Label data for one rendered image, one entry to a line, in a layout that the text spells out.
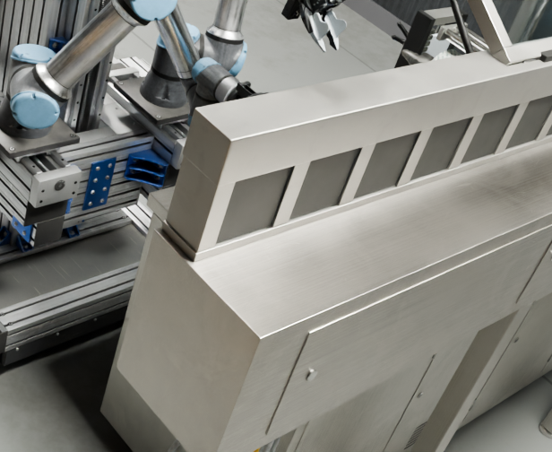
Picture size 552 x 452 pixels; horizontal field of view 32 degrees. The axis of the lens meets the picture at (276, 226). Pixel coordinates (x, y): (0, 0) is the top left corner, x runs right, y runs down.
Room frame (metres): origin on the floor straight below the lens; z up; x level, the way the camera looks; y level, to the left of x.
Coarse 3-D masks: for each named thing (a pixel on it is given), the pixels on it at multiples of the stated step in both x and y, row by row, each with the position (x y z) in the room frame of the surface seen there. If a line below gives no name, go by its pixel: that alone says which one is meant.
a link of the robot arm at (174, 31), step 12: (180, 12) 2.32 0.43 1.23; (156, 24) 2.29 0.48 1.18; (168, 24) 2.28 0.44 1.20; (180, 24) 2.30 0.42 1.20; (168, 36) 2.29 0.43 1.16; (180, 36) 2.30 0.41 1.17; (168, 48) 2.30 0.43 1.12; (180, 48) 2.30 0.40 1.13; (192, 48) 2.33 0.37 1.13; (180, 60) 2.31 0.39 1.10; (192, 60) 2.32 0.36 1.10; (180, 72) 2.32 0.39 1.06; (192, 84) 2.32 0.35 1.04
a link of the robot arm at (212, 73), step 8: (200, 64) 2.26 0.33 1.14; (208, 64) 2.25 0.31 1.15; (216, 64) 2.26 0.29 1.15; (192, 72) 2.25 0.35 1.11; (200, 72) 2.24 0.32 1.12; (208, 72) 2.23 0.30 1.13; (216, 72) 2.23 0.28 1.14; (224, 72) 2.24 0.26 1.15; (200, 80) 2.23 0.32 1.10; (208, 80) 2.22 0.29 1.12; (216, 80) 2.21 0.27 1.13; (200, 88) 2.23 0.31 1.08; (208, 88) 2.21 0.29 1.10; (216, 88) 2.20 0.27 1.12; (208, 96) 2.22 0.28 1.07
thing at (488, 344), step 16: (528, 304) 1.81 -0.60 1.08; (512, 320) 1.79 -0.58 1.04; (480, 336) 1.81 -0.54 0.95; (496, 336) 1.79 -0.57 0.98; (512, 336) 1.83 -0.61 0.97; (480, 352) 1.80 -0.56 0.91; (496, 352) 1.80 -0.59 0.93; (464, 368) 1.81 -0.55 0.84; (480, 368) 1.79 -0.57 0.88; (448, 384) 1.82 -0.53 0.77; (464, 384) 1.80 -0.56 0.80; (480, 384) 1.81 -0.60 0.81; (448, 400) 1.81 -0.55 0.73; (464, 400) 1.79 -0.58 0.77; (432, 416) 1.82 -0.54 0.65; (448, 416) 1.80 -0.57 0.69; (432, 432) 1.80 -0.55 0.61; (448, 432) 1.79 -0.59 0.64; (544, 432) 2.64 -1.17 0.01; (416, 448) 1.81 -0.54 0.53; (432, 448) 1.79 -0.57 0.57
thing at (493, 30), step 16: (480, 0) 1.72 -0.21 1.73; (480, 16) 1.71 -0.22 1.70; (496, 16) 1.72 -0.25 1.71; (464, 32) 1.71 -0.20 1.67; (496, 32) 1.69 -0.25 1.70; (464, 48) 1.70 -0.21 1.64; (496, 48) 1.68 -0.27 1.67; (512, 48) 1.69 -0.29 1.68; (528, 48) 1.73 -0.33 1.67; (544, 48) 1.77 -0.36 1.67
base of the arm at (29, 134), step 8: (8, 96) 2.14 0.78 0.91; (8, 104) 2.13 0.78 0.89; (0, 112) 2.14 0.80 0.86; (8, 112) 2.12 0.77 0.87; (0, 120) 2.12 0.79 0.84; (8, 120) 2.12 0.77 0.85; (0, 128) 2.12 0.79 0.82; (8, 128) 2.11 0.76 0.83; (16, 128) 2.11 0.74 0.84; (24, 128) 2.12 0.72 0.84; (48, 128) 2.17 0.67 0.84; (16, 136) 2.11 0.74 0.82; (24, 136) 2.11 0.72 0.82; (32, 136) 2.13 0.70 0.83; (40, 136) 2.14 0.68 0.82
